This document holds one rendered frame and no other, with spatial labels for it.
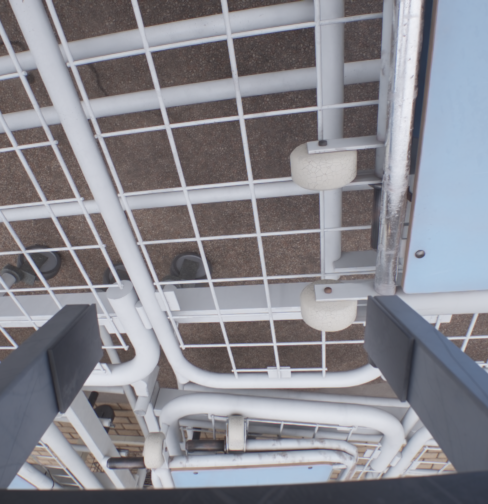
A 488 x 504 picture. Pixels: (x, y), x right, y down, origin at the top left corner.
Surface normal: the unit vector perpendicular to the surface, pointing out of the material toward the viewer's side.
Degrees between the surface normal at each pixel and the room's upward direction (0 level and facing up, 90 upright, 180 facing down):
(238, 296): 90
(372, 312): 83
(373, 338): 83
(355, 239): 0
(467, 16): 5
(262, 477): 8
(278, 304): 90
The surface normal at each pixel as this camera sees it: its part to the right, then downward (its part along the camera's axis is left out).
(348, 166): 0.56, 0.40
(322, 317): -0.37, 0.55
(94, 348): 1.00, -0.03
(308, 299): -0.14, -0.83
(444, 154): -0.09, 0.55
